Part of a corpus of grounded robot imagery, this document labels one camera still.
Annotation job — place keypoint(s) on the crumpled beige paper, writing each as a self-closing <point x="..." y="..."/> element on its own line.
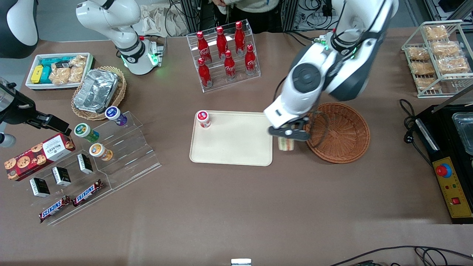
<point x="159" y="20"/>

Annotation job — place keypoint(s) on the red Coca-Cola bottle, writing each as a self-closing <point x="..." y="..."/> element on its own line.
<point x="204" y="73"/>
<point x="221" y="40"/>
<point x="204" y="46"/>
<point x="239" y="35"/>
<point x="250" y="59"/>
<point x="230" y="64"/>

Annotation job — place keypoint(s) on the black sealing machine, yellow panel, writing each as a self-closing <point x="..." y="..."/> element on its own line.
<point x="449" y="147"/>

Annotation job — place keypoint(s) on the black power plug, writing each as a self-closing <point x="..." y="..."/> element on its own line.
<point x="408" y="139"/>

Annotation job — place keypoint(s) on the teal long box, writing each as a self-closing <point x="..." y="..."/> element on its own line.
<point x="55" y="61"/>

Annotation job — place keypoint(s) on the cream plastic tray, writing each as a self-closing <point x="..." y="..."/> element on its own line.
<point x="232" y="144"/>

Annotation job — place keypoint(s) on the orange yogurt cup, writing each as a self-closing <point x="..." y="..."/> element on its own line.
<point x="99" y="151"/>

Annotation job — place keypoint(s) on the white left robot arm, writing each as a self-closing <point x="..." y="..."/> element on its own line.
<point x="347" y="66"/>

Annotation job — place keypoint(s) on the green yogurt cup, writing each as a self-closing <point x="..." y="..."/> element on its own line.
<point x="86" y="132"/>

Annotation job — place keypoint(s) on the aluminium frame post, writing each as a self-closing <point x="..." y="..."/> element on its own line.
<point x="288" y="14"/>
<point x="191" y="14"/>

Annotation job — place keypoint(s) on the clear acrylic bottle rack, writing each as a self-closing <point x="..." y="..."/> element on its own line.
<point x="255" y="79"/>

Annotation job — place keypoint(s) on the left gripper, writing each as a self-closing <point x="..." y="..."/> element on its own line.
<point x="300" y="123"/>

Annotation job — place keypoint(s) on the red Walkers cookie box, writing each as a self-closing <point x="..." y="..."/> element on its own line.
<point x="38" y="155"/>

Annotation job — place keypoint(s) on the light tan wicker basket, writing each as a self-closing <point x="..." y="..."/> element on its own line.
<point x="120" y="92"/>

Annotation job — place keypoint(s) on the small black box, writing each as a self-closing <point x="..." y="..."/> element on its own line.
<point x="61" y="176"/>
<point x="39" y="187"/>
<point x="85" y="163"/>

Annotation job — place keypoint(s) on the Snickers bar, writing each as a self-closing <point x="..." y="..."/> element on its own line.
<point x="54" y="208"/>
<point x="87" y="193"/>

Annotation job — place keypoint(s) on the purple yogurt cup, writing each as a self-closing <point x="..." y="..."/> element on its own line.
<point x="115" y="115"/>

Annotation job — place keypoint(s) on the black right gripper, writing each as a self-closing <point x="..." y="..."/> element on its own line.
<point x="19" y="112"/>

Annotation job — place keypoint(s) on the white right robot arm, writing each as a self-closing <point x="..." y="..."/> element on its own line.
<point x="122" y="22"/>

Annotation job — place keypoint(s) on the clear bag of snacks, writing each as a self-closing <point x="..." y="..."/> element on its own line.
<point x="76" y="74"/>
<point x="60" y="75"/>
<point x="79" y="61"/>

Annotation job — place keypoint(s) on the yellow small box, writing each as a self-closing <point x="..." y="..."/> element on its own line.
<point x="37" y="74"/>

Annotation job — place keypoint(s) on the person in beige sweater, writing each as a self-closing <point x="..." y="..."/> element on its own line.
<point x="251" y="4"/>

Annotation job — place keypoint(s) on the brown round wicker basket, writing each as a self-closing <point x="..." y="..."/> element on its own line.
<point x="343" y="136"/>

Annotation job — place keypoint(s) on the teal small box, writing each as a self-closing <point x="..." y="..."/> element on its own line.
<point x="46" y="75"/>

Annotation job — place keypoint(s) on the bagged fried snack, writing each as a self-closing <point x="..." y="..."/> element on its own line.
<point x="427" y="83"/>
<point x="453" y="65"/>
<point x="436" y="32"/>
<point x="422" y="68"/>
<point x="417" y="53"/>
<point x="445" y="48"/>

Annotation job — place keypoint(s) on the aluminium foil container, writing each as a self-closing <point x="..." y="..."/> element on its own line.
<point x="96" y="90"/>

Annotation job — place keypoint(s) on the sandwich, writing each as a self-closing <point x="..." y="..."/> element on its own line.
<point x="286" y="145"/>

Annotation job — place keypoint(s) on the clear acrylic stepped stand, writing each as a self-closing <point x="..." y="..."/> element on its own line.
<point x="129" y="147"/>

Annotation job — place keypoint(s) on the white rectangular bin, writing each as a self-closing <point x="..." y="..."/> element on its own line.
<point x="31" y="87"/>

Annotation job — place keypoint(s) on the red yogurt cup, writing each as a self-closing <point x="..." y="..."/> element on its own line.
<point x="203" y="119"/>

